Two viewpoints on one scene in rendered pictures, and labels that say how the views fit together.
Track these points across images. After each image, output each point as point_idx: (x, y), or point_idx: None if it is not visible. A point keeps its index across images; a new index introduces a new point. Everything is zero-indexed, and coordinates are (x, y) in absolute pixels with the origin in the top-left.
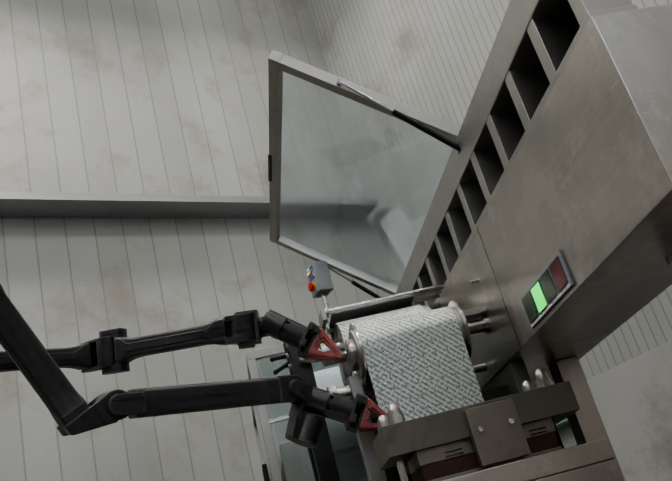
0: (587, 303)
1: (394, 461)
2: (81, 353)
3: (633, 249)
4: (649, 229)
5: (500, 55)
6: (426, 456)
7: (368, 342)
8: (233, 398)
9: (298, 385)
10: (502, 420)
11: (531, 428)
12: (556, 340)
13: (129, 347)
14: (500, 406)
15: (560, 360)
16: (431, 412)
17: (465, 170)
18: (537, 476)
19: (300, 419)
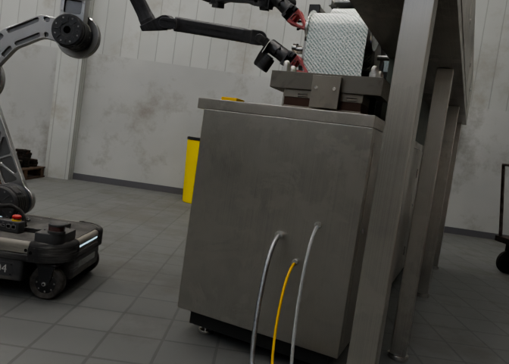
0: (391, 32)
1: (282, 90)
2: None
3: (366, 1)
4: None
5: None
6: (288, 92)
7: (313, 23)
8: (224, 34)
9: (260, 37)
10: (329, 87)
11: (348, 97)
12: None
13: None
14: (332, 79)
15: (440, 68)
16: (329, 73)
17: None
18: (326, 121)
19: (260, 55)
